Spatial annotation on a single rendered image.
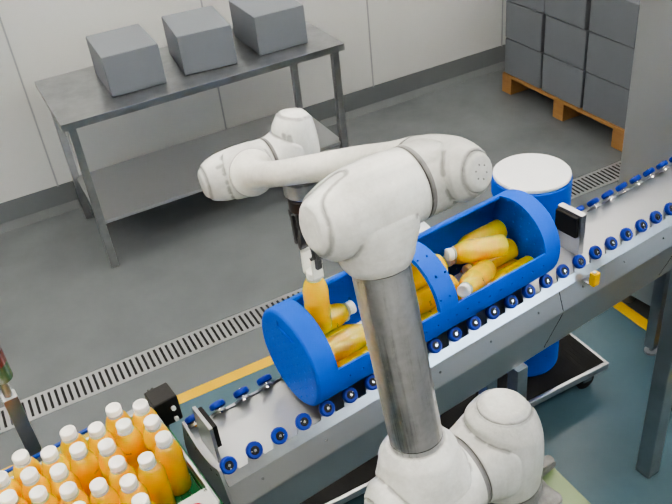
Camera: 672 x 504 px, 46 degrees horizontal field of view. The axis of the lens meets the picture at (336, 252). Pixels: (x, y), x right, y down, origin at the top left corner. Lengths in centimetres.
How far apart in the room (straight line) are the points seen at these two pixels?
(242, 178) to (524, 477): 83
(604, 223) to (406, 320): 166
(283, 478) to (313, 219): 109
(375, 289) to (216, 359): 259
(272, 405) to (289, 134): 82
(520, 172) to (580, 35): 248
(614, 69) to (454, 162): 396
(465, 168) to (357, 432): 114
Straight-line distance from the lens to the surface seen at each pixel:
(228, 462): 208
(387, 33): 585
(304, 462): 219
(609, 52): 519
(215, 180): 171
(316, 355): 200
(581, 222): 266
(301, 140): 177
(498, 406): 160
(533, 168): 299
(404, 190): 123
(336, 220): 119
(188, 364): 385
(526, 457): 163
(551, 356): 338
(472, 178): 127
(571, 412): 349
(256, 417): 223
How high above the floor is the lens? 252
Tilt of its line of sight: 35 degrees down
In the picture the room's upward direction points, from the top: 7 degrees counter-clockwise
